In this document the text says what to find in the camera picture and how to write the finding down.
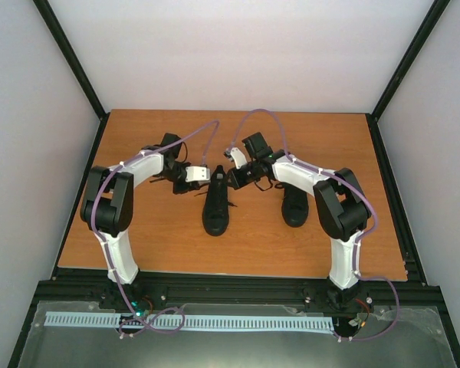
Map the grey metal base plate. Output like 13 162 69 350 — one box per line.
17 302 455 367

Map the purple cable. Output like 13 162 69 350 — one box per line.
225 108 401 343
91 120 221 338

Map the white slotted cable duct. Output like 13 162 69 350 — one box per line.
44 311 334 334

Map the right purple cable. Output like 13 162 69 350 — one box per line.
225 108 401 343

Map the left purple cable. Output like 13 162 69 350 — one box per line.
91 120 221 338

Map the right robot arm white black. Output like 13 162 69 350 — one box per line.
224 133 377 311

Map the black sneaker with laces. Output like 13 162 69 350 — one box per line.
274 182 309 228

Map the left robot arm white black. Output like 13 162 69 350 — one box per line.
80 133 210 309

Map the left black corner post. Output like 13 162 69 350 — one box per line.
33 0 108 120

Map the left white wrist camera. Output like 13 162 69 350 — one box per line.
185 165 211 182

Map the black sneaker one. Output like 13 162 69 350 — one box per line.
201 165 235 237

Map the right black corner post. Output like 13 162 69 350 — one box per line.
371 0 451 123

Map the black corner post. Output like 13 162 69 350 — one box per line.
371 0 451 123
33 0 108 120

